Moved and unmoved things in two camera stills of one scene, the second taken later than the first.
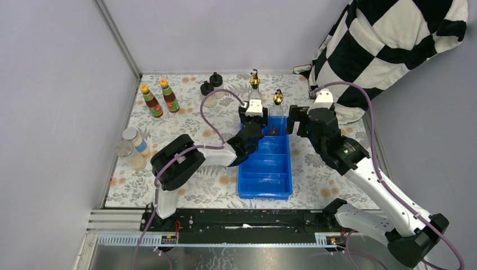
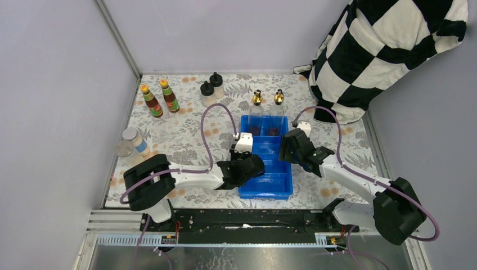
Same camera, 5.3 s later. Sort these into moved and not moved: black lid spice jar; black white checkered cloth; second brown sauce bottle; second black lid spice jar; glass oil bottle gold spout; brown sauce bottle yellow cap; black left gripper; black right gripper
Moved: black right gripper; black left gripper; glass oil bottle gold spout
Not moved: second brown sauce bottle; black lid spice jar; second black lid spice jar; black white checkered cloth; brown sauce bottle yellow cap
